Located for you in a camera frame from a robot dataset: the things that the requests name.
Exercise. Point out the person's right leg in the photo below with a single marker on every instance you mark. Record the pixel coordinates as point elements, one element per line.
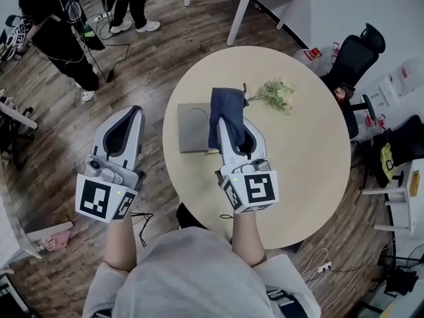
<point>190,215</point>

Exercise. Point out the white desk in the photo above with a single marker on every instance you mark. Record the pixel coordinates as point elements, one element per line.
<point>10,237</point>

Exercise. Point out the black mesh office chair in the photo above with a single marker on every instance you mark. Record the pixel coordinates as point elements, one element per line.
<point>354,58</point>

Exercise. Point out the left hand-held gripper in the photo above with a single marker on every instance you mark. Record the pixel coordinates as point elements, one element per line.
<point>96,194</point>

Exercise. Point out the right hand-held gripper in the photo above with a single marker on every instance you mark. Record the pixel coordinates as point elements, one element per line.
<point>258,190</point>

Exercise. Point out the dark blue cloth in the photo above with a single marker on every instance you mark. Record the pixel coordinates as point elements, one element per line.
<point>228,111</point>

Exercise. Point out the black chair with bags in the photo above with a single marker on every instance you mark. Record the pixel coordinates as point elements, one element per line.
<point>404,144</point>

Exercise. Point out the artificial flower sprig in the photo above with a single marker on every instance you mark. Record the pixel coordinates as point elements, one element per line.
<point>276,93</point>

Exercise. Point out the person's left forearm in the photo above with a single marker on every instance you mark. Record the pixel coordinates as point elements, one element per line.
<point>121,243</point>

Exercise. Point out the yellow-green vest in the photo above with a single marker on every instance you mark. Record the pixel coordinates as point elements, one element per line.
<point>387,161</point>

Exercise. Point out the person's right forearm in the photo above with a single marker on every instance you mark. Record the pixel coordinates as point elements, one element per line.
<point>246,237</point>

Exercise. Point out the small brown bag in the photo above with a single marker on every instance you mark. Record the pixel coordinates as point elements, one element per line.
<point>344,93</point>

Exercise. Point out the person's grey shirt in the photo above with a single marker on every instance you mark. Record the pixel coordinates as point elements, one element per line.
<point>192,277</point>

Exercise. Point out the white power strip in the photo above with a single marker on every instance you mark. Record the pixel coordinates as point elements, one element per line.
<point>324,267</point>
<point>102,17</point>

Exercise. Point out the pink bag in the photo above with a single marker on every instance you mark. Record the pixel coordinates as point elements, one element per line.
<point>59,240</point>

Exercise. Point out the black pedestal fan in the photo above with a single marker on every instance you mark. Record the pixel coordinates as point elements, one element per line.
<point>416,255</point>

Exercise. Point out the white water dispenser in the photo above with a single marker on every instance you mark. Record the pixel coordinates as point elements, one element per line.
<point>387,93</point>

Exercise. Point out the wooden board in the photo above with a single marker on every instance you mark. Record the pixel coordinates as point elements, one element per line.
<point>49,230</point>

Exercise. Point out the clear plastic water jug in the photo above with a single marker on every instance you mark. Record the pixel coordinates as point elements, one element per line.
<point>376,124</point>
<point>409,73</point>
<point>311,60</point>

